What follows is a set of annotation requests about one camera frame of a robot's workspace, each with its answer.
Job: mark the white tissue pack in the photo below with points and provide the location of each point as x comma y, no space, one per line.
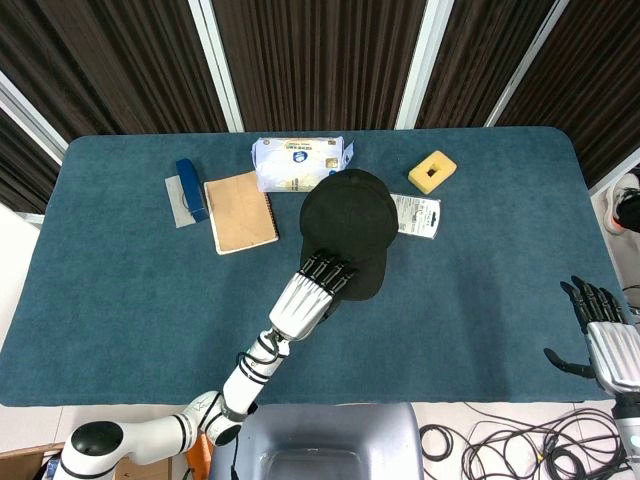
295,160

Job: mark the blue pen on grey card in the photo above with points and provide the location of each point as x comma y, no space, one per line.
192,190

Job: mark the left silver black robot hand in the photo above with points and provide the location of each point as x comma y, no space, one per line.
305,300

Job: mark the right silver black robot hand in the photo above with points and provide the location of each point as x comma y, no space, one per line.
612,345

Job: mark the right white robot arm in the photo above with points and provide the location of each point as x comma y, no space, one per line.
627,420

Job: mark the black baseball cap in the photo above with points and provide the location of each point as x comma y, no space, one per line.
350,215

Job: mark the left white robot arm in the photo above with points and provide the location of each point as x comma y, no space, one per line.
245,380

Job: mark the grey robot torso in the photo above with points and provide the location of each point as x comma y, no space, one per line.
320,440

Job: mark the white blister card package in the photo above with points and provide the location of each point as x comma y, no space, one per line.
417,215

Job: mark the white sneaker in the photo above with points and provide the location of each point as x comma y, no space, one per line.
612,200

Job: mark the grey card sheet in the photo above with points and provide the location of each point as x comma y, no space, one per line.
175,202

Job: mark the yellow sponge with square hole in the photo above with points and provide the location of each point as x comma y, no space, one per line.
440,167

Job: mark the white partition post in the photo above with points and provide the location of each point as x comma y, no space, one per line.
525,70
215,65
30,117
425,65

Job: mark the teal table cloth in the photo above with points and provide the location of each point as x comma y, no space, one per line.
450,310

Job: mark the cardboard box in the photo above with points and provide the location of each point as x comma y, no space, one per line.
30,462

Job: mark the brown kraft spiral notebook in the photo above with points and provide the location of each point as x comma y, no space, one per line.
240,212

